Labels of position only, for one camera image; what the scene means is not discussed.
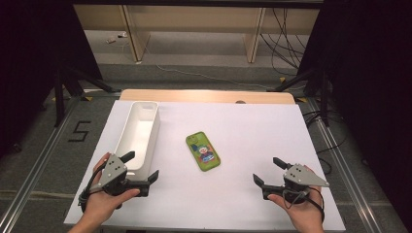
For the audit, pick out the person's right hand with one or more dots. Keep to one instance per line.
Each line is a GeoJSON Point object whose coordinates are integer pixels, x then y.
{"type": "Point", "coordinates": [304, 215]}

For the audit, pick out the beige wooden shelving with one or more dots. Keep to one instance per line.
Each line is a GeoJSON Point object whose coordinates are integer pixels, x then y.
{"type": "Point", "coordinates": [194, 16]}

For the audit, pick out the white plastic container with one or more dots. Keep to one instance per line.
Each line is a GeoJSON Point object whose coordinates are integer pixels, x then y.
{"type": "Point", "coordinates": [139, 129]}

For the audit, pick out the black curtain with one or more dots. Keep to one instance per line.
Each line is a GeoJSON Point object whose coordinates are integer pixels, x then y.
{"type": "Point", "coordinates": [372, 64]}
{"type": "Point", "coordinates": [32, 48]}

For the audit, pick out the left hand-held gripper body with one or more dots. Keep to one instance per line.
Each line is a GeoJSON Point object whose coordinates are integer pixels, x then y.
{"type": "Point", "coordinates": [113, 174]}

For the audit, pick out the aluminium floor rail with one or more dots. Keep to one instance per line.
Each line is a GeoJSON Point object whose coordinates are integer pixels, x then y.
{"type": "Point", "coordinates": [33, 176]}
{"type": "Point", "coordinates": [357, 194]}

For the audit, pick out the wooden table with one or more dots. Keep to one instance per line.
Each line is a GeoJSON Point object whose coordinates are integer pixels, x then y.
{"type": "Point", "coordinates": [194, 96]}

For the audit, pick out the white power adapter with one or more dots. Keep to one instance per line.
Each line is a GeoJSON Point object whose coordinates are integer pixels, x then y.
{"type": "Point", "coordinates": [122, 34]}
{"type": "Point", "coordinates": [110, 40]}

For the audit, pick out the green snack packet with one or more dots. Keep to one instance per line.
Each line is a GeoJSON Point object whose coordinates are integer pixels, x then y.
{"type": "Point", "coordinates": [202, 150]}

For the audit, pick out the black metal stand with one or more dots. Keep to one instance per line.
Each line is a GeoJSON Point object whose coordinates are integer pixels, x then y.
{"type": "Point", "coordinates": [59, 97]}
{"type": "Point", "coordinates": [325, 97]}

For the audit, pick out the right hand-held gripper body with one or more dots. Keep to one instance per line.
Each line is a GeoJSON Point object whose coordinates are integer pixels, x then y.
{"type": "Point", "coordinates": [301, 178]}

